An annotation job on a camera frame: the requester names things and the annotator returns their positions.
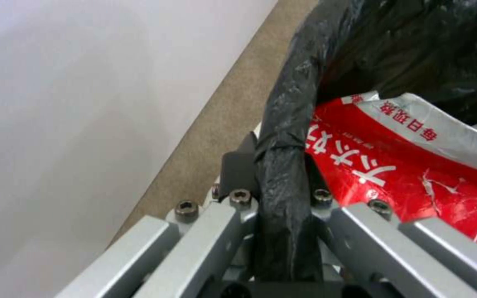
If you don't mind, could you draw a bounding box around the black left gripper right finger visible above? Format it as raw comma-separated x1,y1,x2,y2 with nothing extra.
304,154,477,298

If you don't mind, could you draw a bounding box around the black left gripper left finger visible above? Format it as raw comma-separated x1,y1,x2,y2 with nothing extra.
55,132,263,298

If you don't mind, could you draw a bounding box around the trash bin with black liner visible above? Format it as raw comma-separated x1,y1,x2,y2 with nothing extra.
253,0,477,283

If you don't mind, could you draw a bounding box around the red and white crumpled carton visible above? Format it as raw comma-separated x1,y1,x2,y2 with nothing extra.
306,90,477,258

